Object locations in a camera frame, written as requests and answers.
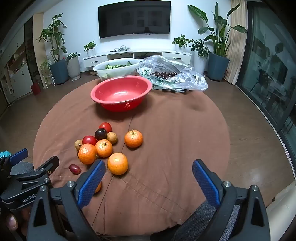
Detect plant in grey pot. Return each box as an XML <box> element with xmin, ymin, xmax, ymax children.
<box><xmin>66</xmin><ymin>52</ymin><xmax>81</xmax><ymax>81</ymax></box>

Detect beige curtain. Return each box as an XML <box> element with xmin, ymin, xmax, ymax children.
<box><xmin>224</xmin><ymin>0</ymin><xmax>248</xmax><ymax>85</ymax></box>

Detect bushy plant tall white pot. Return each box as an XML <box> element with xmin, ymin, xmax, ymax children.
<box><xmin>188</xmin><ymin>39</ymin><xmax>210</xmax><ymax>75</ymax></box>

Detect grey mesh chair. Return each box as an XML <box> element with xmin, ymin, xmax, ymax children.
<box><xmin>150</xmin><ymin>199</ymin><xmax>241</xmax><ymax>241</ymax></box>

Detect round red tomato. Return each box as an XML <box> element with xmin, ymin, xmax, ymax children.
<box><xmin>99</xmin><ymin>122</ymin><xmax>112</xmax><ymax>133</ymax></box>
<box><xmin>82</xmin><ymin>135</ymin><xmax>97</xmax><ymax>146</ymax></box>

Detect green leafy vegetables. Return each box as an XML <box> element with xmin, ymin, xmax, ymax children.
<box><xmin>105</xmin><ymin>61</ymin><xmax>133</xmax><ymax>70</ymax></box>

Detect clear plastic bag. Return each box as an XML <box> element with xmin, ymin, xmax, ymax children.
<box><xmin>136</xmin><ymin>55</ymin><xmax>208</xmax><ymax>92</ymax></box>

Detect small plant white pot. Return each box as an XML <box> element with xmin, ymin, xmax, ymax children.
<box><xmin>172</xmin><ymin>35</ymin><xmax>189</xmax><ymax>52</ymax></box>
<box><xmin>84</xmin><ymin>40</ymin><xmax>98</xmax><ymax>57</ymax></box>

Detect dark purple tomato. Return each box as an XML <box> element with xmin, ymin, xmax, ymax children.
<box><xmin>94</xmin><ymin>128</ymin><xmax>108</xmax><ymax>141</ymax></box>

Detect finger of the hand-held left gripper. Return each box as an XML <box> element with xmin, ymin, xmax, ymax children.
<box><xmin>32</xmin><ymin>156</ymin><xmax>60</xmax><ymax>180</ymax></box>
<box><xmin>9</xmin><ymin>149</ymin><xmax>29</xmax><ymax>166</ymax></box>

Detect glass sliding door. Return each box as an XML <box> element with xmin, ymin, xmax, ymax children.
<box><xmin>236</xmin><ymin>0</ymin><xmax>296</xmax><ymax>163</ymax></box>

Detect white plastic basin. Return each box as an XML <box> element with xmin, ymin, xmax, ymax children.
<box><xmin>93</xmin><ymin>58</ymin><xmax>140</xmax><ymax>81</ymax></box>

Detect white television cabinet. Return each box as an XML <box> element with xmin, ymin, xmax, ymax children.
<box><xmin>83</xmin><ymin>49</ymin><xmax>193</xmax><ymax>67</ymax></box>

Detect thin-leaved plant on stand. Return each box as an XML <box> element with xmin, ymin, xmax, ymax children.
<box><xmin>39</xmin><ymin>57</ymin><xmax>55</xmax><ymax>87</ymax></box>

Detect red plastic colander bowl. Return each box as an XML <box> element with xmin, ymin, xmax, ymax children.
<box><xmin>90</xmin><ymin>75</ymin><xmax>153</xmax><ymax>112</ymax></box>

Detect person's left hand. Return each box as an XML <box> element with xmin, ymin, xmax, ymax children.
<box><xmin>0</xmin><ymin>207</ymin><xmax>31</xmax><ymax>240</ymax></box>

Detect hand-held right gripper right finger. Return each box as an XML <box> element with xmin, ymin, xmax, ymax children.
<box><xmin>192</xmin><ymin>159</ymin><xmax>271</xmax><ymax>241</ymax></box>

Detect cream cushion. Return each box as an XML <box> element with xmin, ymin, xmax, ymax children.
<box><xmin>265</xmin><ymin>186</ymin><xmax>294</xmax><ymax>232</ymax></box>

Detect white cupboard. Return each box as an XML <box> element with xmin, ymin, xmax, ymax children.
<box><xmin>0</xmin><ymin>22</ymin><xmax>35</xmax><ymax>103</ymax></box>

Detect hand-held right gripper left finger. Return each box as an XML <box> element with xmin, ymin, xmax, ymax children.
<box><xmin>28</xmin><ymin>159</ymin><xmax>106</xmax><ymax>241</ymax></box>

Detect black wall television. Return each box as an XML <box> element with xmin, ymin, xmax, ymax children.
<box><xmin>98</xmin><ymin>1</ymin><xmax>172</xmax><ymax>39</ymax></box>

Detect tall tree plant blue pot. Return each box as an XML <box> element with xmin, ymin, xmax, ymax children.
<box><xmin>36</xmin><ymin>13</ymin><xmax>70</xmax><ymax>85</ymax></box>

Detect large-leaved plant blue pot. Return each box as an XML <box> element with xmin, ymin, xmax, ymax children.
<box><xmin>188</xmin><ymin>2</ymin><xmax>247</xmax><ymax>81</ymax></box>

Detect pile of dark cherries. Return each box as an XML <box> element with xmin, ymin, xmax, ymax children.
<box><xmin>150</xmin><ymin>71</ymin><xmax>178</xmax><ymax>80</ymax></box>

